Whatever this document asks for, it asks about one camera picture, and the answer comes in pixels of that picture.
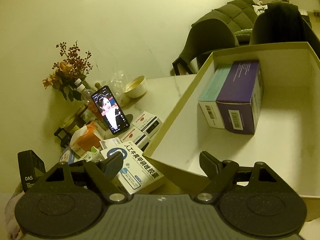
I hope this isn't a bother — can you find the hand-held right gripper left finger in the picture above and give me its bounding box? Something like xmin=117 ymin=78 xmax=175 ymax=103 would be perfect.
xmin=30 ymin=152 xmax=129 ymax=202

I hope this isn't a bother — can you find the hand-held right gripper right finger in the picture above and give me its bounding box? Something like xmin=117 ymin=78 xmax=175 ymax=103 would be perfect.
xmin=195 ymin=151 xmax=284 ymax=202

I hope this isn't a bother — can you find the large white box blue print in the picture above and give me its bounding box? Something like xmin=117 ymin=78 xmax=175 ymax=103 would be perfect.
xmin=101 ymin=140 xmax=165 ymax=194

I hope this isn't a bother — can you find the white medicine box blue stripe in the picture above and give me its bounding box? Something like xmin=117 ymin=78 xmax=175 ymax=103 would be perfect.
xmin=120 ymin=127 xmax=150 ymax=149

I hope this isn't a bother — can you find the small white red-dot box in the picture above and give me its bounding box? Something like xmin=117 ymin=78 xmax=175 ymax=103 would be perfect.
xmin=132 ymin=112 xmax=163 ymax=135

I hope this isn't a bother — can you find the teal medicine box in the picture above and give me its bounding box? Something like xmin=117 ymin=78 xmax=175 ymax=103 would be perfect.
xmin=199 ymin=64 xmax=233 ymax=129

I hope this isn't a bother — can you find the purple medicine box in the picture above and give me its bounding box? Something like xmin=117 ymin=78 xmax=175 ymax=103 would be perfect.
xmin=215 ymin=60 xmax=264 ymax=135

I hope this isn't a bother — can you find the deep cardboard box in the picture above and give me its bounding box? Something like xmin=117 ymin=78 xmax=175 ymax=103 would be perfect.
xmin=142 ymin=41 xmax=320 ymax=199

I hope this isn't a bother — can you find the person's left forearm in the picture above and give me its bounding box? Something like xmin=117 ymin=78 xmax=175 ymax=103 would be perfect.
xmin=5 ymin=181 xmax=29 ymax=240

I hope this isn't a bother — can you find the white marble desktop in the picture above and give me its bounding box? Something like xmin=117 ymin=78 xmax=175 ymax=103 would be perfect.
xmin=55 ymin=74 xmax=320 ymax=240

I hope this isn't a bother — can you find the small green white box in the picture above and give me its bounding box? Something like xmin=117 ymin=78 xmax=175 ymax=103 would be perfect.
xmin=82 ymin=146 xmax=104 ymax=162

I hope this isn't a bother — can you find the orange tissue box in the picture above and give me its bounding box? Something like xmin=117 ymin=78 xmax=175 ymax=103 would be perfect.
xmin=69 ymin=121 xmax=105 ymax=155

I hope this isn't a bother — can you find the box with baby picture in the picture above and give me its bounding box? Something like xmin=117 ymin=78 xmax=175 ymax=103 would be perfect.
xmin=59 ymin=146 xmax=75 ymax=166

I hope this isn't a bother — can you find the black lantern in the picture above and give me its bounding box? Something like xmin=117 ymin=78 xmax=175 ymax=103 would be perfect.
xmin=54 ymin=127 xmax=70 ymax=148

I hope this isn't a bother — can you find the smartphone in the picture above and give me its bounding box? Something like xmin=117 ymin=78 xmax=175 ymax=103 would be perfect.
xmin=91 ymin=85 xmax=130 ymax=135

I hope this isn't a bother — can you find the glass jar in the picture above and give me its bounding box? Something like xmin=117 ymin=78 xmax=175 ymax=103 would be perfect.
xmin=61 ymin=115 xmax=83 ymax=133

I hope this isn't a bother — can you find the plastic bottle orange label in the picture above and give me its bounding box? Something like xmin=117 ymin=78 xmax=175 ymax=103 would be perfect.
xmin=74 ymin=78 xmax=97 ymax=120

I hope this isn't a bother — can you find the clear glass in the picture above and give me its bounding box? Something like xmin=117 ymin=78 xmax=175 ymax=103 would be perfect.
xmin=109 ymin=71 xmax=125 ymax=98

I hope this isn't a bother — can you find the white bowl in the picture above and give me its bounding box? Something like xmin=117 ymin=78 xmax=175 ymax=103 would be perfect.
xmin=124 ymin=75 xmax=148 ymax=98

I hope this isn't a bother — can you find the dried flower bouquet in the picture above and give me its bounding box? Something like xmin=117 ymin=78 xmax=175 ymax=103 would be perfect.
xmin=42 ymin=41 xmax=94 ymax=102

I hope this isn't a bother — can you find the dining chair with black coat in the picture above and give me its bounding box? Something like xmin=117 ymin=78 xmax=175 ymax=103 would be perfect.
xmin=250 ymin=2 xmax=320 ymax=46

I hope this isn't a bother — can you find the deer print cushion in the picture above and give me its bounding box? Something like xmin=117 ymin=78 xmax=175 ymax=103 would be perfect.
xmin=252 ymin=4 xmax=268 ymax=14

